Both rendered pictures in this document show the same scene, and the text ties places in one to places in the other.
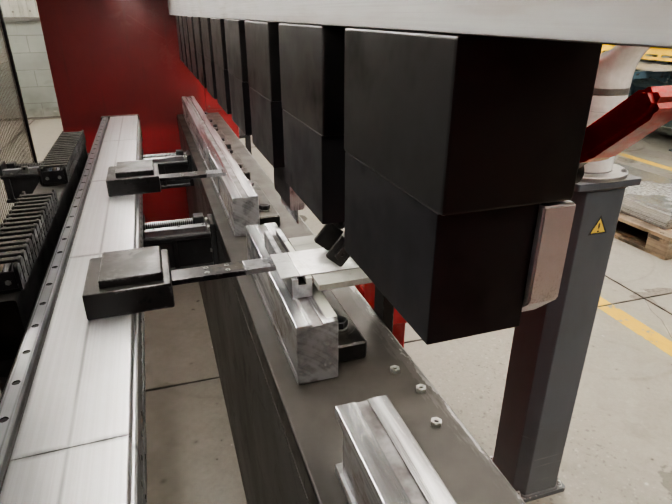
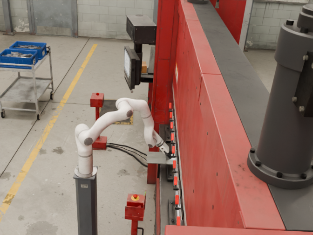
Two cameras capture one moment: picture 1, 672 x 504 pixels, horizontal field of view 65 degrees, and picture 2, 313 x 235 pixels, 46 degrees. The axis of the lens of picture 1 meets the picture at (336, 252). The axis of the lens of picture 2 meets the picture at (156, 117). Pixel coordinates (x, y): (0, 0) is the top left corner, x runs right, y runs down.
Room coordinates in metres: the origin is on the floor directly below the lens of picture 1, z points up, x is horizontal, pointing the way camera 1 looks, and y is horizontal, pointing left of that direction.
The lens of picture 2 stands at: (3.48, 0.67, 2.93)
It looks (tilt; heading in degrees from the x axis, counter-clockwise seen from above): 28 degrees down; 197
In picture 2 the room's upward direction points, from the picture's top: 4 degrees clockwise
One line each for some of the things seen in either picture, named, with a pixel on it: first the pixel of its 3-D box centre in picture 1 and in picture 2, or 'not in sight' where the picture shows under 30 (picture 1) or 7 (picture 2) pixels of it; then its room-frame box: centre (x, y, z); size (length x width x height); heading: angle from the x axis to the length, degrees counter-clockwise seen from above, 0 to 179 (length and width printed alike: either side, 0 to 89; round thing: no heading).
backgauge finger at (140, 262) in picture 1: (184, 270); not in sight; (0.68, 0.22, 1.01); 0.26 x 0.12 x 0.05; 109
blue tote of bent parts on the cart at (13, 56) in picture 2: not in sight; (18, 58); (-0.94, -2.93, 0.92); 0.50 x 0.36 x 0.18; 107
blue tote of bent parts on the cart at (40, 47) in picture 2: not in sight; (28, 50); (-1.34, -3.04, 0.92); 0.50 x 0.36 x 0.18; 107
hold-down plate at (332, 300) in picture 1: (320, 304); (169, 170); (0.79, 0.03, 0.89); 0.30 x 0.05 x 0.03; 19
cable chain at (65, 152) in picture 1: (65, 153); not in sight; (1.34, 0.69, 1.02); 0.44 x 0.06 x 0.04; 19
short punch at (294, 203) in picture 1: (288, 181); not in sight; (0.74, 0.07, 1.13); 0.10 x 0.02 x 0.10; 19
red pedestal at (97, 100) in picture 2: not in sight; (97, 120); (-0.51, -1.38, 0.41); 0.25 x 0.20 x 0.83; 109
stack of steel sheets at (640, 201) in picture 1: (637, 191); not in sight; (3.56, -2.12, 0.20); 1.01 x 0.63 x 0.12; 21
